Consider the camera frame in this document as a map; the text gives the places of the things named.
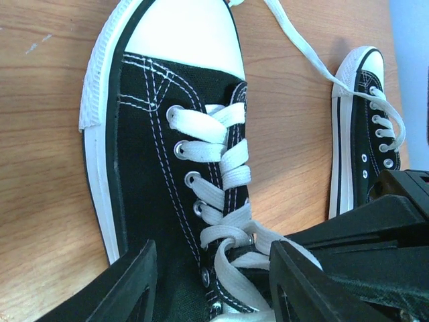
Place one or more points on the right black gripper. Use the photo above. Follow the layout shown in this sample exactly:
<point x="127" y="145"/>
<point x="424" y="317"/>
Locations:
<point x="379" y="251"/>

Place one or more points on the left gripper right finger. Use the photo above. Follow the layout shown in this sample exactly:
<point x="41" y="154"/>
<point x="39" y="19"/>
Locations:
<point x="300" y="291"/>

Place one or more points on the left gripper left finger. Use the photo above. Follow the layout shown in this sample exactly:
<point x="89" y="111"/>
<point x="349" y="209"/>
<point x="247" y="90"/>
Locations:
<point x="123" y="292"/>

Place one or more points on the black canvas sneaker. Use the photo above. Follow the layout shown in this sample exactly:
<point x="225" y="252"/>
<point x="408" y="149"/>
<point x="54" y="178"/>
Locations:
<point x="149" y="56"/>
<point x="363" y="139"/>

